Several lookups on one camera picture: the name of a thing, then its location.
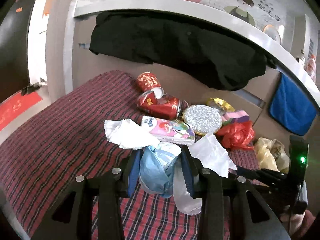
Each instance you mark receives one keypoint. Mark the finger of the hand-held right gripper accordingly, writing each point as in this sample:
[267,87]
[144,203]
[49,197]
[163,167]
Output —
[265,174]

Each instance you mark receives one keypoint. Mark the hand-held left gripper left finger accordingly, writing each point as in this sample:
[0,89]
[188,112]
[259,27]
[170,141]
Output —
[134,171]

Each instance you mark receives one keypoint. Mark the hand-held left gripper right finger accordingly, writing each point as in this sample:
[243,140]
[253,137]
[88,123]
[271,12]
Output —
[187,173]

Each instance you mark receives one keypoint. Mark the pale yellow plastic bag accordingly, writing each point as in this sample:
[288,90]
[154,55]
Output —
[268,153]

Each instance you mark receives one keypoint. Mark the blue plastic bag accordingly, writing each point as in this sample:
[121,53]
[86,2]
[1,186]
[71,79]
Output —
[157,165]

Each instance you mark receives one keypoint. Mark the translucent white plastic bag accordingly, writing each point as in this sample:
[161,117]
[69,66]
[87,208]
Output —
[186,200]

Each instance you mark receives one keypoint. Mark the round silver glitter lid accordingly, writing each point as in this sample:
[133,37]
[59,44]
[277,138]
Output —
[202,118]

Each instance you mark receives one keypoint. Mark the crumpled white tissue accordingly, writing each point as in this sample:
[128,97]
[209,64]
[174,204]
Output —
[125,133]
[212,153]

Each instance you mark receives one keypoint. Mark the blue towel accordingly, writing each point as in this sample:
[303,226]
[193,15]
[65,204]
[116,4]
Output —
[292,107]

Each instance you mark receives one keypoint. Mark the pink cartoon tissue pack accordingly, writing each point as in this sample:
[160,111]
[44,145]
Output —
[170,130]

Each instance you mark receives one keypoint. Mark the red plastic bag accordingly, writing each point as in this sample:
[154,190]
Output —
[236,135]

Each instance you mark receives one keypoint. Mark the crushed red drink can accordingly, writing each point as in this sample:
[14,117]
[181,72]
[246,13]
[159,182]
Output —
[162,106]

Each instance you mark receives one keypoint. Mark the yellow snack packet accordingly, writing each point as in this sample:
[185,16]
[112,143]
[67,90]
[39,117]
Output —
[221,103]

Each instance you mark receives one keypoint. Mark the red plaid blanket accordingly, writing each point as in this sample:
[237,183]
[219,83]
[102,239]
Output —
[57,135]

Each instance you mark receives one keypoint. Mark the red paper cup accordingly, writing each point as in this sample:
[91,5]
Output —
[147,81]

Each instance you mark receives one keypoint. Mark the black cloth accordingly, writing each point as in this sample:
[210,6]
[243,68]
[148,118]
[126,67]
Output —
[175,47]

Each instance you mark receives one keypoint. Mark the small black object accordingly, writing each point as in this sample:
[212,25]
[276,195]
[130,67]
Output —
[30,88]

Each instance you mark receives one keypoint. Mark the red floor mat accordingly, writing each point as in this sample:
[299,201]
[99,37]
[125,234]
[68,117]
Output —
[15,110]

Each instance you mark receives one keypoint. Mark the dark door with red stickers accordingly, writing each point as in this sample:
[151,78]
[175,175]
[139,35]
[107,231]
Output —
[15,30]

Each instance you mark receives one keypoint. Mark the white bed rail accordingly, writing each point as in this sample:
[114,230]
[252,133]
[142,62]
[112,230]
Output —
[200,13]

